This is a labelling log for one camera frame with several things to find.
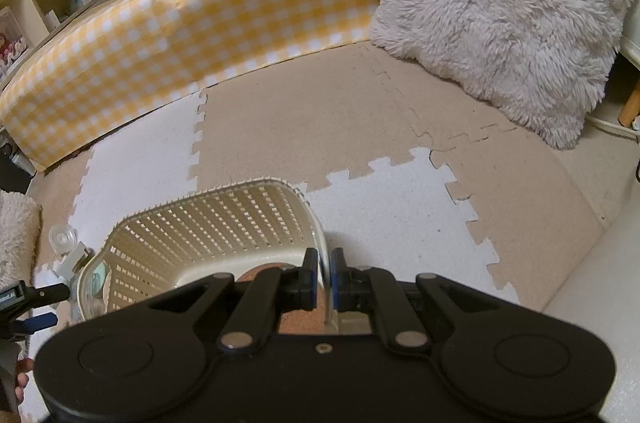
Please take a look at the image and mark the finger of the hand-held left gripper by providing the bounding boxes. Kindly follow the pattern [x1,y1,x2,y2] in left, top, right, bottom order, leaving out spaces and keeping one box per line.
[27,283,71,305]
[17,312,58,334]

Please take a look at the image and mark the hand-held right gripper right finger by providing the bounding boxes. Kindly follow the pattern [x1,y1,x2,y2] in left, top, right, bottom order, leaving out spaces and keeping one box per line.
[330,247,501,350]

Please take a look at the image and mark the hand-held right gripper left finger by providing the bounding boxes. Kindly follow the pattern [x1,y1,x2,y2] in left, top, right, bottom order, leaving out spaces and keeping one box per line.
[146,247,320,350]

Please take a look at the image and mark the cream plastic lattice basket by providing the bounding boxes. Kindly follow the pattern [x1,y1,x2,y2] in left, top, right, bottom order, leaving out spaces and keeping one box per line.
[75,176,332,334]

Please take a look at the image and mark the person's left hand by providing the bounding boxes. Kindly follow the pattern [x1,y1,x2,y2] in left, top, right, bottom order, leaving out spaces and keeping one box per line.
[14,345,35,404]

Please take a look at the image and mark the white plastic item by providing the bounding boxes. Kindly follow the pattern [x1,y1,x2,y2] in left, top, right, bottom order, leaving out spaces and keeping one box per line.
[54,243,95,279]

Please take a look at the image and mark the teal plastic item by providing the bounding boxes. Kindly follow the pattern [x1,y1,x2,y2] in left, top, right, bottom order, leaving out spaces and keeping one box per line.
[91,264,110,301]

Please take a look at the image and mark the brown round cork item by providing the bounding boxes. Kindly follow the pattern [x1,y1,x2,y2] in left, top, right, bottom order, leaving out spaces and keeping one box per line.
[235,264,328,335]

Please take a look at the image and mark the cream fluffy rug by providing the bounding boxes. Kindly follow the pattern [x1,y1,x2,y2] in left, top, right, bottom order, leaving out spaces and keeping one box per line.
[0,190,42,286]

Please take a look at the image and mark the white foam mat tile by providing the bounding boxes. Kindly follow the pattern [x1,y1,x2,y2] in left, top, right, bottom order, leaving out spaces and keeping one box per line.
[72,92,208,224]
[305,147,521,306]

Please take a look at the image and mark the beige foam mat tile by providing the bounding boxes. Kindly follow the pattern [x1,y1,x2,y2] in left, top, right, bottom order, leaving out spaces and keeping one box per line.
[430,123,618,311]
[367,40,523,139]
[27,148,96,229]
[187,40,436,209]

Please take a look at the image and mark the pink figure display box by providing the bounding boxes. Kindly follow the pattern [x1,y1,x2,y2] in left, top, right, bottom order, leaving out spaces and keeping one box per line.
[0,6,28,71]

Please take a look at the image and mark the yellow checked padded board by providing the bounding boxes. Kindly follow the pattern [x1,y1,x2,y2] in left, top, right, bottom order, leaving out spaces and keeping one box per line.
[0,0,403,171]

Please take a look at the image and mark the white fluffy cushion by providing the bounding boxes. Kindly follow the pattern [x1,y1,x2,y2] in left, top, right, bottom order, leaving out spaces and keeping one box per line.
[369,0,638,150]

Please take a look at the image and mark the wooden chair leg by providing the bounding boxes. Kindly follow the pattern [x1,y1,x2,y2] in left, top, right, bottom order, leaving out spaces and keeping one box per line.
[619,80,640,126]

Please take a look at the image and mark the white furniture piece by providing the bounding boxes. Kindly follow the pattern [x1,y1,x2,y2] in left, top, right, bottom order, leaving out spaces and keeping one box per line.
[621,34,640,70]

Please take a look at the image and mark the white cable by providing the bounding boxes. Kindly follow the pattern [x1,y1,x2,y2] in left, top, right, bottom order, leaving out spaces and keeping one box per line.
[586,116,640,135]

